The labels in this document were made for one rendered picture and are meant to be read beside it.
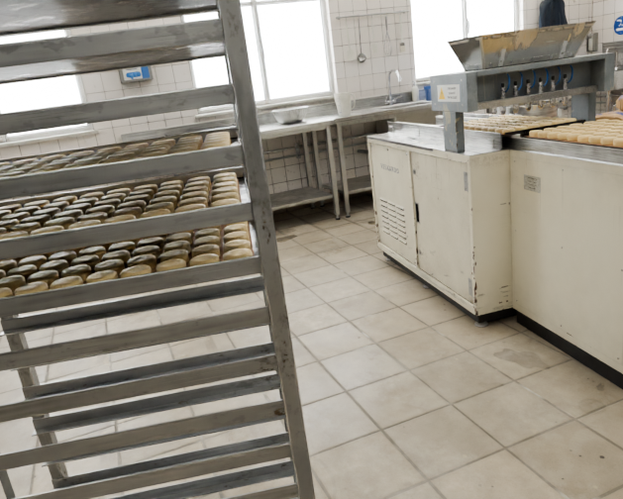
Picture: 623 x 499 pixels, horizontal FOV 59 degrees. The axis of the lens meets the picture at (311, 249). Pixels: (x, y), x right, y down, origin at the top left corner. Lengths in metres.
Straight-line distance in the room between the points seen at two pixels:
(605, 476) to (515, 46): 1.68
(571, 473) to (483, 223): 1.12
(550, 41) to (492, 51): 0.27
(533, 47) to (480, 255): 0.93
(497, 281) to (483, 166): 0.55
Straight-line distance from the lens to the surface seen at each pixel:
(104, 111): 0.87
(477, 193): 2.53
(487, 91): 2.60
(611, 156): 2.13
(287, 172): 5.49
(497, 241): 2.64
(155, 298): 1.37
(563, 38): 2.76
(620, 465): 2.03
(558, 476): 1.95
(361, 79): 5.76
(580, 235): 2.29
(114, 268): 1.02
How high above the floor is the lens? 1.24
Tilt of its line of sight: 17 degrees down
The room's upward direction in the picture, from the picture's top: 8 degrees counter-clockwise
